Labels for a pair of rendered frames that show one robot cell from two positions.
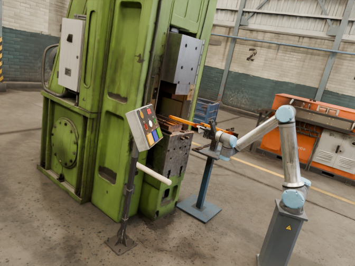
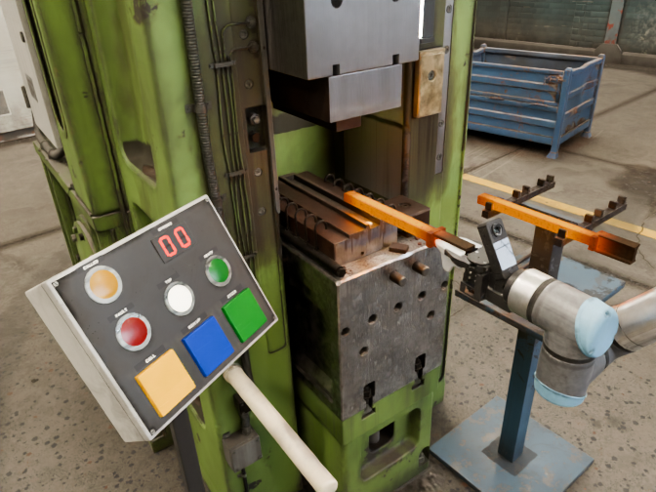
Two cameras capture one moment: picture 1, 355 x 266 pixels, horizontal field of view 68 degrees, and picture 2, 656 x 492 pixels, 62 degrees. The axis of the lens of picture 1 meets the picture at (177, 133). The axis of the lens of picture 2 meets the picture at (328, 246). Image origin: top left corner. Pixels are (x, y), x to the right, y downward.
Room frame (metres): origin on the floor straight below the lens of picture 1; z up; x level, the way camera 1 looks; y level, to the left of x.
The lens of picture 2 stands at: (1.23, -0.29, 1.59)
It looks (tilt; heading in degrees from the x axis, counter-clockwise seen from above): 29 degrees down; 20
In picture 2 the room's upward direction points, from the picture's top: 2 degrees counter-clockwise
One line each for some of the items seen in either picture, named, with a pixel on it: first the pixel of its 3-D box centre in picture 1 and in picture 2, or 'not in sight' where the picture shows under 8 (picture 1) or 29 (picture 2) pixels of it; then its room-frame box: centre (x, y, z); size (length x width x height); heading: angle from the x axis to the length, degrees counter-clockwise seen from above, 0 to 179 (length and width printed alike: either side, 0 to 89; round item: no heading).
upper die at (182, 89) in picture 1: (165, 84); (312, 78); (2.49, 0.20, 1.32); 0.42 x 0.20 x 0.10; 55
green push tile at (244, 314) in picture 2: (158, 132); (243, 314); (1.94, 0.14, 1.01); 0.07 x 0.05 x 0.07; 170
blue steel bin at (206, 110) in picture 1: (190, 111); (515, 96); (6.46, -0.21, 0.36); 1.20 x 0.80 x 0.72; 66
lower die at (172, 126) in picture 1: (158, 121); (319, 212); (2.49, 0.20, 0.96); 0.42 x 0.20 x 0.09; 55
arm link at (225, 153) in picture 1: (226, 152); (566, 366); (2.09, -0.43, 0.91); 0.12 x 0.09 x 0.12; 150
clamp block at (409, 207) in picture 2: (181, 125); (404, 216); (2.55, -0.03, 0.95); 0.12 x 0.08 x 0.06; 55
